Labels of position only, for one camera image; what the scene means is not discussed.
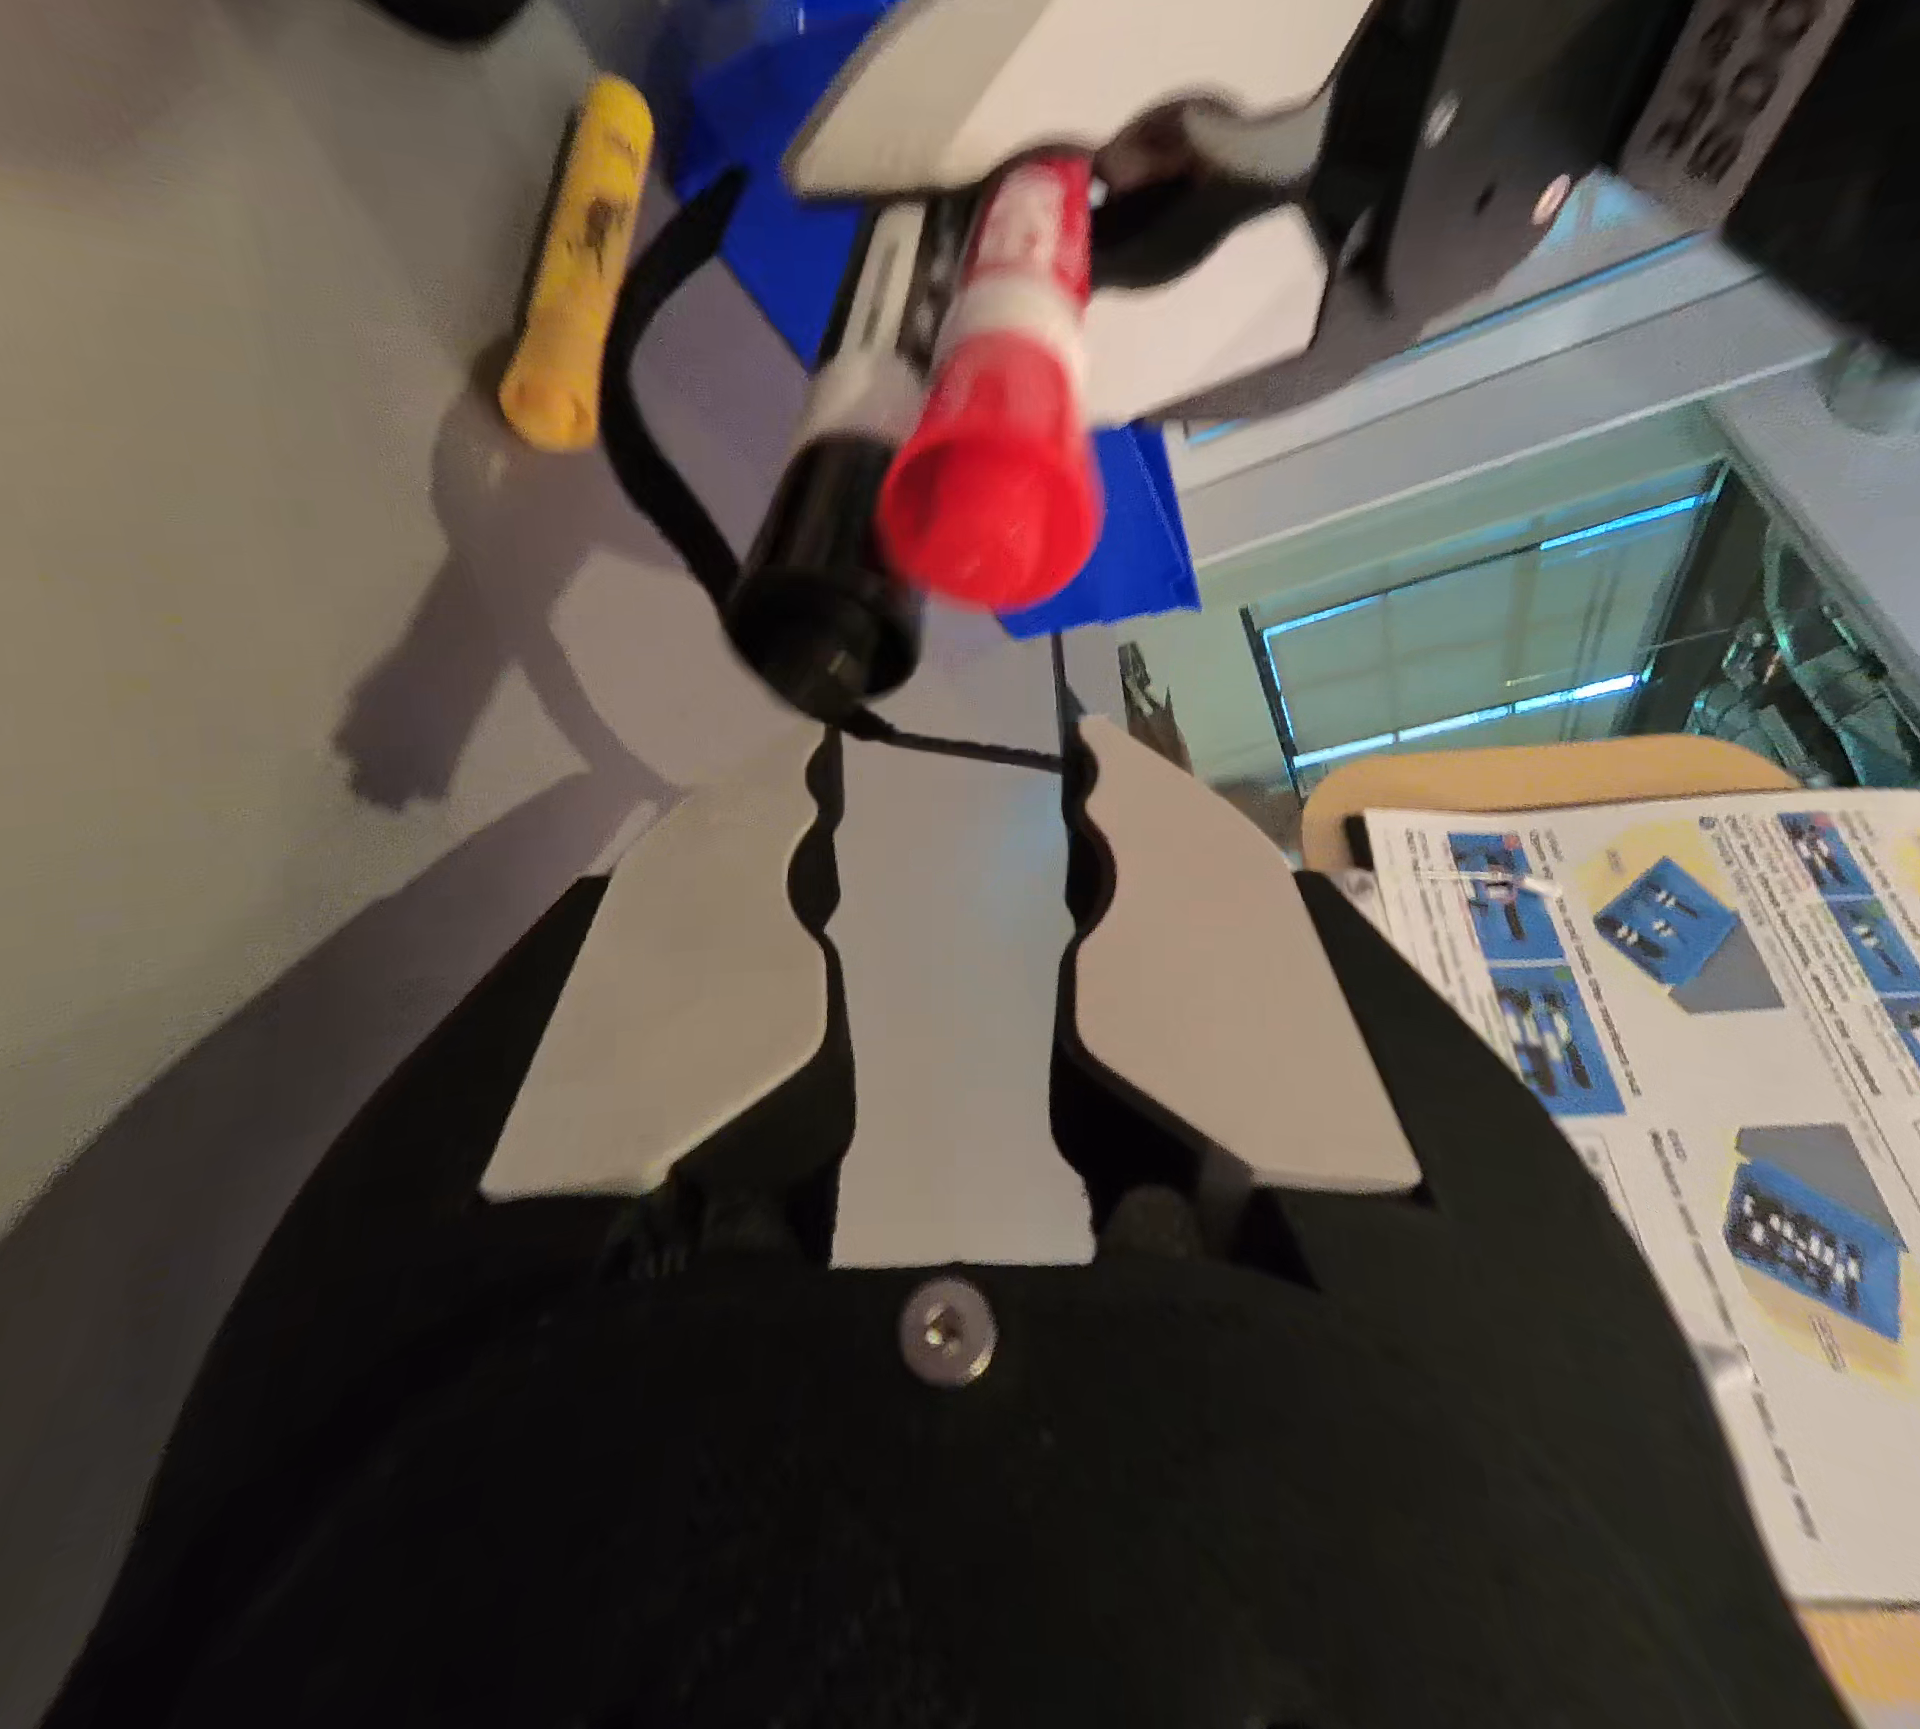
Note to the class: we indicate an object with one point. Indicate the white framed window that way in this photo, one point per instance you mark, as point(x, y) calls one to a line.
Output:
point(1424, 651)

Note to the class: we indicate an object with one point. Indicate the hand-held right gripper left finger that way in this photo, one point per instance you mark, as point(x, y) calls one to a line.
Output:
point(674, 1011)

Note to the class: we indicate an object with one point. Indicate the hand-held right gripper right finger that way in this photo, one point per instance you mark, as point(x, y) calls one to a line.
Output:
point(1228, 1011)

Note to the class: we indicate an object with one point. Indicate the red dry erase marker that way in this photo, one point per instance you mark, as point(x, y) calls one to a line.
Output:
point(987, 465)

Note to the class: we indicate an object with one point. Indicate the blue plastic bin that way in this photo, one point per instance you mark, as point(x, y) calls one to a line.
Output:
point(761, 34)

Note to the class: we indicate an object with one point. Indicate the yellow marker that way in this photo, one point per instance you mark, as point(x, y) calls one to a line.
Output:
point(579, 260)

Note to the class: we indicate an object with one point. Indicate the printed instruction sheet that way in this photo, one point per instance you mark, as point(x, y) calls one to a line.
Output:
point(1647, 1084)

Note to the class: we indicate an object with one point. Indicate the black dry erase marker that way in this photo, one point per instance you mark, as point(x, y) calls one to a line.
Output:
point(823, 574)

